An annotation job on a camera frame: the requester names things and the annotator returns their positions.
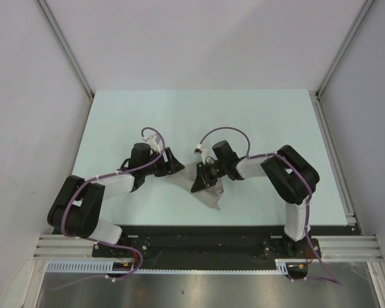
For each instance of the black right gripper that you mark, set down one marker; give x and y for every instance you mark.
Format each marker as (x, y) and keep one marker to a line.
(203, 179)

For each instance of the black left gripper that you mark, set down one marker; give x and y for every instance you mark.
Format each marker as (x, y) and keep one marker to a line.
(171, 165)

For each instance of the grey cloth napkin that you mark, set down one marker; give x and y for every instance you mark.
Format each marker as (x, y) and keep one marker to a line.
(185, 179)

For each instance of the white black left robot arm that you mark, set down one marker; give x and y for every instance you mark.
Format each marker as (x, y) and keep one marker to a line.
(77, 207)

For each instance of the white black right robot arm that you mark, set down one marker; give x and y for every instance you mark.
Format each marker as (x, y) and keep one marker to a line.
(293, 178)

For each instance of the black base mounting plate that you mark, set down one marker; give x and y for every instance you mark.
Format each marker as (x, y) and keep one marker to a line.
(224, 246)

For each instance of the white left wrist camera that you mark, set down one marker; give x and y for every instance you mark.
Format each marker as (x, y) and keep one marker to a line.
(153, 141)

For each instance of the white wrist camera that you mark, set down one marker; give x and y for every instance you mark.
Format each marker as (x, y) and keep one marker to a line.
(203, 152)
(153, 141)

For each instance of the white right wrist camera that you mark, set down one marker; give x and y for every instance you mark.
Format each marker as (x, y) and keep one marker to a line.
(203, 152)

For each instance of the white slotted cable duct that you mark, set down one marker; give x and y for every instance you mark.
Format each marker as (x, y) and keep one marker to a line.
(119, 268)

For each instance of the aluminium rail left front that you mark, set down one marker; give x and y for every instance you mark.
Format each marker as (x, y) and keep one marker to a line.
(58, 247)

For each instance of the aluminium rail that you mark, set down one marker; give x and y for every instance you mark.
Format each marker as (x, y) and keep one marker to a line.
(58, 247)
(350, 248)

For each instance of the aluminium rail right front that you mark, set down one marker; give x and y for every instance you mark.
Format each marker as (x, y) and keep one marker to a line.
(350, 248)

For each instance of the left aluminium frame post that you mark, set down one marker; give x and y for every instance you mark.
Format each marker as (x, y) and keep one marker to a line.
(67, 51)

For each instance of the aluminium frame post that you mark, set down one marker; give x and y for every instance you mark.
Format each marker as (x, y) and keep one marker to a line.
(346, 43)
(67, 51)

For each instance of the right aluminium frame post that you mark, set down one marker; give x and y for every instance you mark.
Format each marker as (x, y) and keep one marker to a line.
(346, 43)

